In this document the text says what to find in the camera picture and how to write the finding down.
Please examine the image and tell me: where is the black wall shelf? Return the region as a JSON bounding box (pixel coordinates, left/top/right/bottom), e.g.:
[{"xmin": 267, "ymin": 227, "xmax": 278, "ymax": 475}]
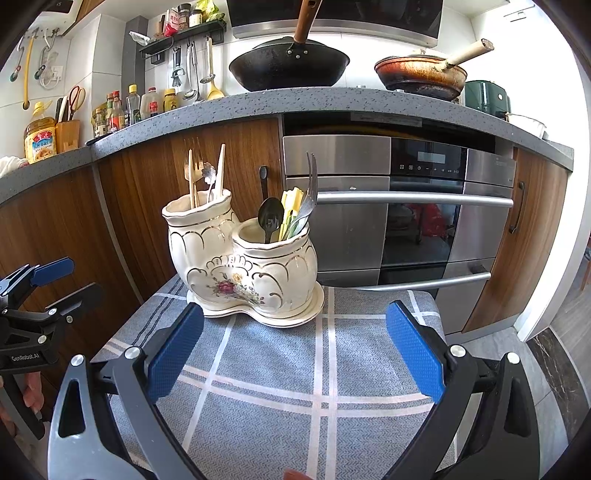
[{"xmin": 139, "ymin": 19, "xmax": 228, "ymax": 64}]

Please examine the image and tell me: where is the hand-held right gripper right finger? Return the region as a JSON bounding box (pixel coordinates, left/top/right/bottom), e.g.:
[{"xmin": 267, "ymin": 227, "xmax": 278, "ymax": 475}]
[{"xmin": 385, "ymin": 300, "xmax": 541, "ymax": 480}]

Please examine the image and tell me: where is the floral ceramic utensil holder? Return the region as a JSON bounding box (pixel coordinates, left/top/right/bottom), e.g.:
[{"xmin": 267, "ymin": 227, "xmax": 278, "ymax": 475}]
[{"xmin": 161, "ymin": 188, "xmax": 318, "ymax": 311}]

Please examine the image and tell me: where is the red label sauce bottle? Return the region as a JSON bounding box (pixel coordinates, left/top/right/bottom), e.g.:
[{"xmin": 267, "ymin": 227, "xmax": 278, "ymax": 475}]
[{"xmin": 107, "ymin": 91, "xmax": 125, "ymax": 132}]

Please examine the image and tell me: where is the silver fork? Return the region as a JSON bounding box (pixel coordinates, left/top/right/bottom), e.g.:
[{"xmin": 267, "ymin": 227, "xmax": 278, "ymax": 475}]
[{"xmin": 301, "ymin": 152, "xmax": 320, "ymax": 219}]

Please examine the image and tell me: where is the person's left hand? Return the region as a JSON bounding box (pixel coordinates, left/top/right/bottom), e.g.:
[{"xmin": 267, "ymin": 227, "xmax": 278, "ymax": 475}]
[{"xmin": 22, "ymin": 372, "xmax": 46, "ymax": 409}]

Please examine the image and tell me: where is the white cloth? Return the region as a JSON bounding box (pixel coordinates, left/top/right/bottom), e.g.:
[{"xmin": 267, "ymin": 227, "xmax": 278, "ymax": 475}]
[{"xmin": 0, "ymin": 156, "xmax": 28, "ymax": 178}]

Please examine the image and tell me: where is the rusty frying pan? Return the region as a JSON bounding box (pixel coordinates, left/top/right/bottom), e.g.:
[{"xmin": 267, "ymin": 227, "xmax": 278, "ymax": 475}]
[{"xmin": 374, "ymin": 38, "xmax": 495, "ymax": 100}]

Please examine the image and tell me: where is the grey speckled kitchen counter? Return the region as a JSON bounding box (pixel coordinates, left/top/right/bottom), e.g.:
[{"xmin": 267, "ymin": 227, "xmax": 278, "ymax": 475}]
[{"xmin": 0, "ymin": 85, "xmax": 575, "ymax": 206}]

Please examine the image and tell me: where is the silver flower-shaped spoon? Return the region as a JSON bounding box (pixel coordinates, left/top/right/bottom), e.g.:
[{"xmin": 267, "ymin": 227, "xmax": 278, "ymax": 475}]
[{"xmin": 203, "ymin": 161, "xmax": 219, "ymax": 203}]

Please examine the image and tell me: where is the green kitchen appliance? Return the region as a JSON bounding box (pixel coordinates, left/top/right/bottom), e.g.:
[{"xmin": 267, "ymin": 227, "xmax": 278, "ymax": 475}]
[{"xmin": 463, "ymin": 80, "xmax": 512, "ymax": 118}]

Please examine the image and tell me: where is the gold fork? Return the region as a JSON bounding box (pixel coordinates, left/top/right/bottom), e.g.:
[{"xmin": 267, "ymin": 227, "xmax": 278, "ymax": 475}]
[{"xmin": 192, "ymin": 148, "xmax": 206, "ymax": 208}]

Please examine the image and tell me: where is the green snack bag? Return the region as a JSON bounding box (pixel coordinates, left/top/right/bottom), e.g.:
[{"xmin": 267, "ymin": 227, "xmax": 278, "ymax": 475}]
[{"xmin": 196, "ymin": 0, "xmax": 227, "ymax": 21}]

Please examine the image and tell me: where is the black spoon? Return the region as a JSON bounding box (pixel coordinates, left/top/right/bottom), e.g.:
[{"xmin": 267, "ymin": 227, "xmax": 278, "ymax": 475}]
[{"xmin": 257, "ymin": 197, "xmax": 285, "ymax": 244}]

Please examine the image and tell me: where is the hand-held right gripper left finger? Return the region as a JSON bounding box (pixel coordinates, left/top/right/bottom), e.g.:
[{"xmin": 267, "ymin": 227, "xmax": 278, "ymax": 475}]
[{"xmin": 46, "ymin": 302, "xmax": 206, "ymax": 480}]

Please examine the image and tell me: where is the clear bottle yellow cap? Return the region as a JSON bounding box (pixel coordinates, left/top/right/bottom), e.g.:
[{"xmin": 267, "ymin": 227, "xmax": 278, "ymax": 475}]
[{"xmin": 126, "ymin": 84, "xmax": 141, "ymax": 125}]

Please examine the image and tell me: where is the red cap sauce bottle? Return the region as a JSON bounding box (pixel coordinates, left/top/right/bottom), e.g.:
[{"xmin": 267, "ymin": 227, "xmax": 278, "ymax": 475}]
[{"xmin": 141, "ymin": 87, "xmax": 160, "ymax": 118}]

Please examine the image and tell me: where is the wooden knife block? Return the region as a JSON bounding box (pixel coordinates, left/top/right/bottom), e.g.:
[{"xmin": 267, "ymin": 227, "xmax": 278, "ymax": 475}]
[{"xmin": 54, "ymin": 119, "xmax": 81, "ymax": 153}]

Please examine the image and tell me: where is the cream ceramic holder saucer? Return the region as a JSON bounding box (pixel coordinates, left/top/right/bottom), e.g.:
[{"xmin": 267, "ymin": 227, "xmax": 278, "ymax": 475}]
[{"xmin": 186, "ymin": 281, "xmax": 325, "ymax": 329}]

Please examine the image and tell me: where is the yellow cooking oil bottle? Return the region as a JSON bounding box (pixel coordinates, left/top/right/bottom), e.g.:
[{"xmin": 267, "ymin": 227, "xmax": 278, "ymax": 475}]
[{"xmin": 23, "ymin": 102, "xmax": 58, "ymax": 164}]

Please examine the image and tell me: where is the yellow gas hose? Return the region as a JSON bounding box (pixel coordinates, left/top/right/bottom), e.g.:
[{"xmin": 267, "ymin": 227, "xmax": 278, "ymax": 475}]
[{"xmin": 22, "ymin": 34, "xmax": 38, "ymax": 112}]

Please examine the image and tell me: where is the grey checked table cloth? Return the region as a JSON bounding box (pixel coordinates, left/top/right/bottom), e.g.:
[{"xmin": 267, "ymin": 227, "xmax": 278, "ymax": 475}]
[{"xmin": 90, "ymin": 276, "xmax": 458, "ymax": 480}]

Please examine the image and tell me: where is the stainless steel built-in oven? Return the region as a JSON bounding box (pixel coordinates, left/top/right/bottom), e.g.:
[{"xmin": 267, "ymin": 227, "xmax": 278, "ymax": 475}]
[{"xmin": 283, "ymin": 135, "xmax": 518, "ymax": 287}]

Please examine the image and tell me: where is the yellow green plastic knife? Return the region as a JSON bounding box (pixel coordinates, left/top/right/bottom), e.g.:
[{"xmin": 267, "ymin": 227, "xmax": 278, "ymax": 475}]
[{"xmin": 280, "ymin": 189, "xmax": 294, "ymax": 241}]

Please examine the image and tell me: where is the black wok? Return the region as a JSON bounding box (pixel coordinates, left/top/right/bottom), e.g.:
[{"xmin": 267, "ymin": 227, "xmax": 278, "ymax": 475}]
[{"xmin": 228, "ymin": 0, "xmax": 351, "ymax": 92}]

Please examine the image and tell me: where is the stainless steel drawer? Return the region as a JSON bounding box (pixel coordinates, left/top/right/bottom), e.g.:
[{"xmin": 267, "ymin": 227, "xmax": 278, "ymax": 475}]
[{"xmin": 434, "ymin": 258, "xmax": 497, "ymax": 335}]

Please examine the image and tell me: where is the range hood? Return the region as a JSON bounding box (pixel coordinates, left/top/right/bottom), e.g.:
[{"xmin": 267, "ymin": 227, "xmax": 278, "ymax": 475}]
[{"xmin": 225, "ymin": 0, "xmax": 444, "ymax": 48}]

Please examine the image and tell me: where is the wooden cabinet door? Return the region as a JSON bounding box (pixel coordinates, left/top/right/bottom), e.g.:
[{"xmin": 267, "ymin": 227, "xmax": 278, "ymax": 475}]
[
  {"xmin": 462, "ymin": 148, "xmax": 570, "ymax": 333},
  {"xmin": 0, "ymin": 178, "xmax": 139, "ymax": 342},
  {"xmin": 97, "ymin": 117, "xmax": 283, "ymax": 296}
]

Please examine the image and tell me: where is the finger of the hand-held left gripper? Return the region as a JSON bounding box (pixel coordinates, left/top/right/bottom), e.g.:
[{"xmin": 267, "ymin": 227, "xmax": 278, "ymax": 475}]
[
  {"xmin": 44, "ymin": 282, "xmax": 104, "ymax": 324},
  {"xmin": 0, "ymin": 257, "xmax": 76, "ymax": 308}
]

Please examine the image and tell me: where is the white pot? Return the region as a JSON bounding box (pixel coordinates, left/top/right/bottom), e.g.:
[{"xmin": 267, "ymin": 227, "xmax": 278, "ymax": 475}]
[{"xmin": 505, "ymin": 113, "xmax": 548, "ymax": 138}]

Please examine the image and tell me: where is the white wall socket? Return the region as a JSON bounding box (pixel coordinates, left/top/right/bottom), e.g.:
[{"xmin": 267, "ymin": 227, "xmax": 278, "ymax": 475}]
[{"xmin": 36, "ymin": 30, "xmax": 63, "ymax": 88}]

